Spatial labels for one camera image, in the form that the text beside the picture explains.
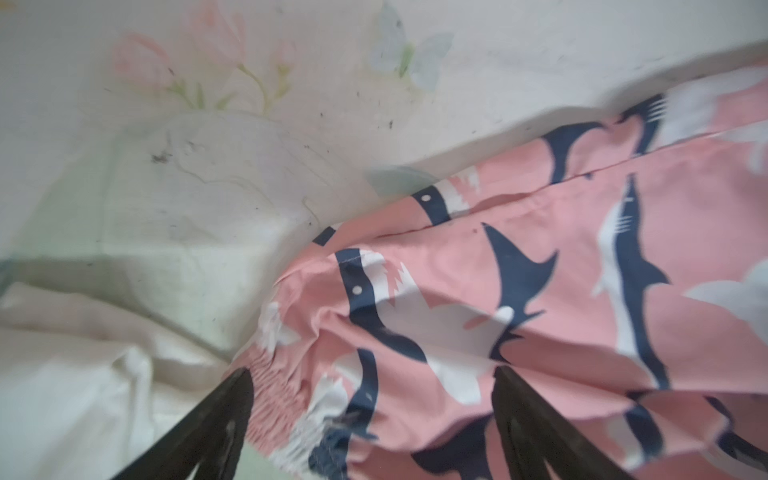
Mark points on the pink patterned garment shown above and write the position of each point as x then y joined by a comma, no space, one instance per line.
618,266

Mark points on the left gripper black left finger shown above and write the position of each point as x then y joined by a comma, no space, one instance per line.
207,442

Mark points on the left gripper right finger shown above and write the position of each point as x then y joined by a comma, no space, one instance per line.
538,442

